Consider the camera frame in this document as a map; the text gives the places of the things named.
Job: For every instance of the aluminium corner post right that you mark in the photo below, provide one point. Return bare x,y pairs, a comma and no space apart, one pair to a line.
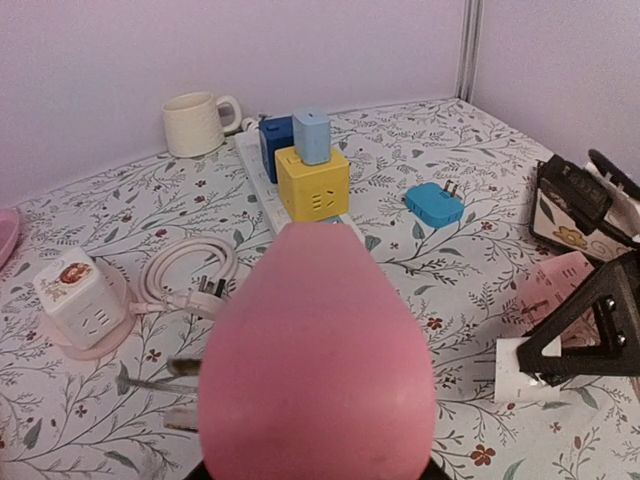
469,47

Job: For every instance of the yellow cube socket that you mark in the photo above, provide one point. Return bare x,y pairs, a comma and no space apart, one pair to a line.
312,193

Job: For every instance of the cream ceramic mug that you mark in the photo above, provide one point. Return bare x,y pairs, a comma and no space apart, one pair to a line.
196,123

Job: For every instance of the white tiger cube socket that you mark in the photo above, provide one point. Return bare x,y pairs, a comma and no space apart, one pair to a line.
86,305

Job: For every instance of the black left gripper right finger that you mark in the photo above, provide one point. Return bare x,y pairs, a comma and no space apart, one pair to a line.
434,472

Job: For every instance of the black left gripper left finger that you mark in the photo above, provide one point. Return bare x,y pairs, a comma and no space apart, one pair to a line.
199,472

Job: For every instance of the light blue charger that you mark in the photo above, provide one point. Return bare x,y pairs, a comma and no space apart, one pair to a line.
312,137

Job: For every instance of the white charger plug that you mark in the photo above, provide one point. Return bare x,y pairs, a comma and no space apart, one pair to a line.
502,371

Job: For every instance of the white power strip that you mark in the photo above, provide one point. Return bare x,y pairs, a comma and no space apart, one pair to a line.
267,194

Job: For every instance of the pink plate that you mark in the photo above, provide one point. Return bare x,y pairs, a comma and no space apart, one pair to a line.
10,221

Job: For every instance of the pink plug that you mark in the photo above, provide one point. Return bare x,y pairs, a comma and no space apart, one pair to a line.
551,282

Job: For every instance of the floral coaster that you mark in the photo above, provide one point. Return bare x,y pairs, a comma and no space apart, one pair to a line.
549,223

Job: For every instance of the dark blue plug adapter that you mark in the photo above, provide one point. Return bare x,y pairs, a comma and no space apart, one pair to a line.
274,133

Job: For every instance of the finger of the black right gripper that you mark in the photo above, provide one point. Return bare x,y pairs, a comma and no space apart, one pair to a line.
612,291

